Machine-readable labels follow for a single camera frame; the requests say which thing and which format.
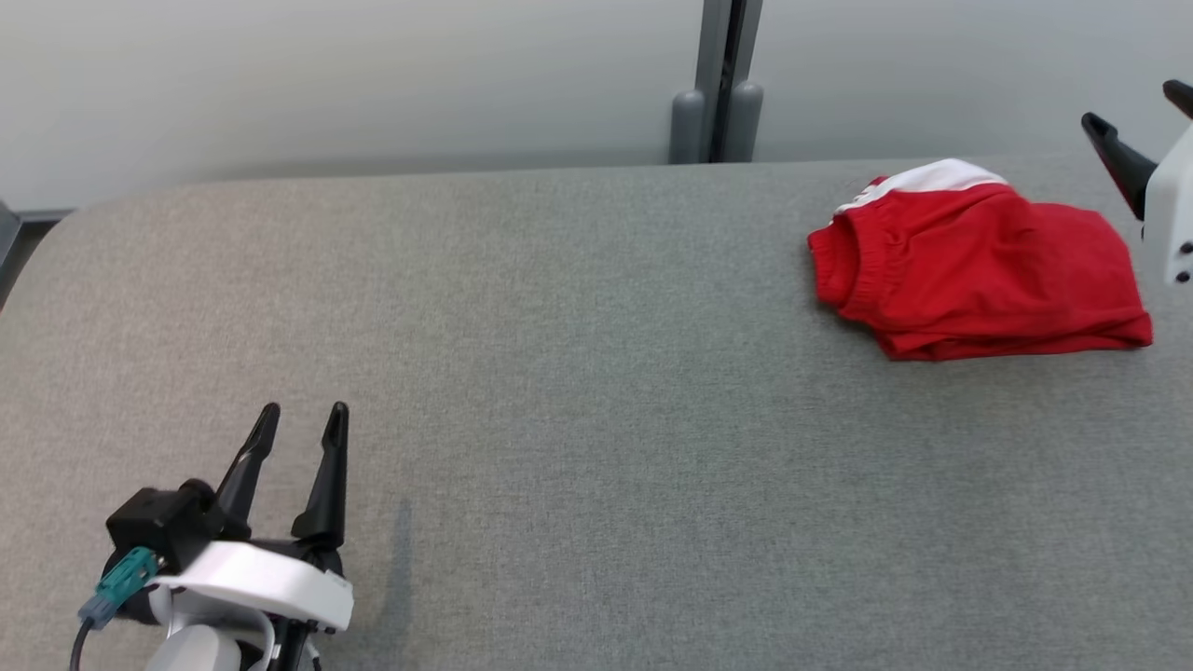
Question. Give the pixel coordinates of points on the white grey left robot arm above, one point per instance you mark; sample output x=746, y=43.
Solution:
x=200, y=648

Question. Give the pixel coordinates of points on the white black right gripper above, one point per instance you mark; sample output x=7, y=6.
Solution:
x=1172, y=214

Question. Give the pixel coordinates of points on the dark grey panel base strip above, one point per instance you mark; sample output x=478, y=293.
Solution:
x=42, y=215

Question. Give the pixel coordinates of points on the red shorts with white trim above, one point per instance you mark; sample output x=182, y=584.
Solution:
x=932, y=261

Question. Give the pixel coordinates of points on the red white basketball jersey shirt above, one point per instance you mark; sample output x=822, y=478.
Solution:
x=1100, y=333

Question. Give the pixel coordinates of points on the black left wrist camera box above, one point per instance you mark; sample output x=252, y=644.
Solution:
x=158, y=522

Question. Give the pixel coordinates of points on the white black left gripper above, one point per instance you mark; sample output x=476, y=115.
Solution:
x=270, y=582

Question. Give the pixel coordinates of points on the grey rounded post cap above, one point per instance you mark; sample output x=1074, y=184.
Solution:
x=688, y=130
x=747, y=126

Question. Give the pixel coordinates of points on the grey angled side panel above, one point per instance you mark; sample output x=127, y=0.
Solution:
x=7, y=252

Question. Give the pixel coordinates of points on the white metal table leg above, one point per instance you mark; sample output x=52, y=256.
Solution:
x=730, y=47

